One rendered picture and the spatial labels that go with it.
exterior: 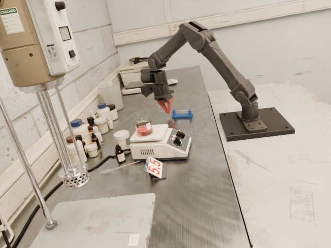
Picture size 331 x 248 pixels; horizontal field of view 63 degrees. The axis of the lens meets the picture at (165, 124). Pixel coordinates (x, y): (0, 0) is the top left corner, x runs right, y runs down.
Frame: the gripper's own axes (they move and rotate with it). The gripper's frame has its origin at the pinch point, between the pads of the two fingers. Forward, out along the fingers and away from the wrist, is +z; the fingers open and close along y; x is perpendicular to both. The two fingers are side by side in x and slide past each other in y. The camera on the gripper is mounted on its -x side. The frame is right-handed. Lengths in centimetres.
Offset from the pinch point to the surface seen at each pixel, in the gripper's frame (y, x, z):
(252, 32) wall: -128, 30, -15
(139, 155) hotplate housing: 41.0, 4.6, 0.5
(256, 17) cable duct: -124, 34, -26
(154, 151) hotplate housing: 40.1, 10.4, -0.5
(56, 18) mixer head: 71, 15, -46
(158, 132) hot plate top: 34.9, 10.9, -5.3
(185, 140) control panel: 30.9, 19.0, 0.2
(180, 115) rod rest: 1.2, 6.3, 2.3
